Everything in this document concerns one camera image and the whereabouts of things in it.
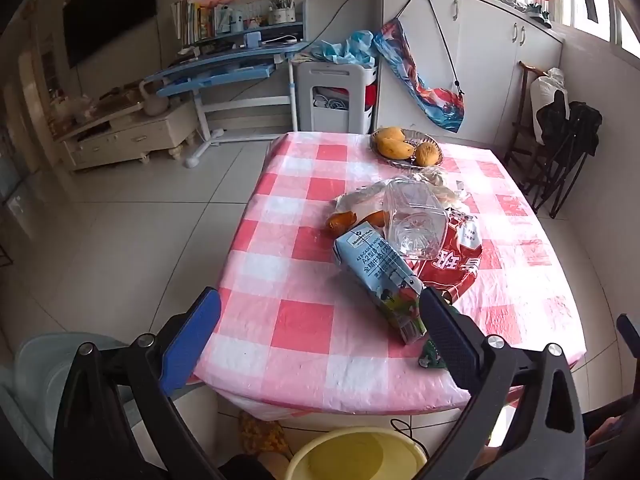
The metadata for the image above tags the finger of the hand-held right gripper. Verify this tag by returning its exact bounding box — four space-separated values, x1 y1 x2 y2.
617 314 640 347

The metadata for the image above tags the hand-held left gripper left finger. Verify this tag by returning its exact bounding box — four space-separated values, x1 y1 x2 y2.
52 287 223 480

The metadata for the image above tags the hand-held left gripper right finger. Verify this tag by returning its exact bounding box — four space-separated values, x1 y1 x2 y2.
415 289 586 480

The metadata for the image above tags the green snack wrapper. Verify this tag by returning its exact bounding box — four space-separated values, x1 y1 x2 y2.
417 339 449 371

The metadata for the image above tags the red plastic bag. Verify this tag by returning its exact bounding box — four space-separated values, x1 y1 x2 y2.
414 206 484 307

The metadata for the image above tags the blue milk carton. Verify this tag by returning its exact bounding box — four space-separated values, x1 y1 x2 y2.
334 227 429 345

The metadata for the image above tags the clear plastic bottle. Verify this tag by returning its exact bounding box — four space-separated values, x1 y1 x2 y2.
382 180 449 261

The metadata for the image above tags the yellow plastic basin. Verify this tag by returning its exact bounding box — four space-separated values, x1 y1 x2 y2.
284 427 429 480

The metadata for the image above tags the white plastic bag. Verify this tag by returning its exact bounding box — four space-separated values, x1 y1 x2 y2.
410 167 472 207
334 182 396 212

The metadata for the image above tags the yellow crochet cushion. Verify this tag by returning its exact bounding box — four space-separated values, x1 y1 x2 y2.
237 410 292 457

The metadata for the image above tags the red white checkered tablecloth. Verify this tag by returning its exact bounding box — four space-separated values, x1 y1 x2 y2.
192 131 587 417

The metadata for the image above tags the person's black clothing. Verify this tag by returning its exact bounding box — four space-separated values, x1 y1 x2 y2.
215 452 283 480

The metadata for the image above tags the large yellow mango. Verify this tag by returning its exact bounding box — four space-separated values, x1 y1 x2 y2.
375 127 416 160

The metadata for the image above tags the woven fruit basket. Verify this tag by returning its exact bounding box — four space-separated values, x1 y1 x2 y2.
370 129 445 167

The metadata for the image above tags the wooden folding chair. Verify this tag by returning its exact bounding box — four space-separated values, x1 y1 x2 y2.
504 60 603 219

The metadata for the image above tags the cream television cabinet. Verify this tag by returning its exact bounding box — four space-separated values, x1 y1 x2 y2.
55 95 199 172

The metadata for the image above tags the pink kettlebell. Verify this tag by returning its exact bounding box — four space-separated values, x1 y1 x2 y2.
139 82 171 117

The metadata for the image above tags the white stuffed bag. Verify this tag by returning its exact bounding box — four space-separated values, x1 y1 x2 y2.
530 67 569 143

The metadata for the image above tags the blue study desk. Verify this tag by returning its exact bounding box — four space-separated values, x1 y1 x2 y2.
145 0 309 168

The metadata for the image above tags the white storage cabinet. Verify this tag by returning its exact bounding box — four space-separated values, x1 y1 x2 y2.
377 0 566 153

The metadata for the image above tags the white plastic storage trolley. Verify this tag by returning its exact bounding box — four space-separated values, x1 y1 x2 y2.
294 57 379 135

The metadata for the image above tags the blue plastic bag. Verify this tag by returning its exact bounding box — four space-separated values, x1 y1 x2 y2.
311 30 377 67

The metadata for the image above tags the row of books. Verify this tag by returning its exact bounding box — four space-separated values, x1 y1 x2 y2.
171 0 222 46

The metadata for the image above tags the white pen holder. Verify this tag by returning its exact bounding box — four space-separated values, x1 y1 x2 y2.
268 0 296 25

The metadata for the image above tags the colourful drawstring bag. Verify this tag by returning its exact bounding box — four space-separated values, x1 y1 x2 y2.
372 0 467 134

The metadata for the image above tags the black wall television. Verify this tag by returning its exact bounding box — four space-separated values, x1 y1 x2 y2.
62 0 159 69

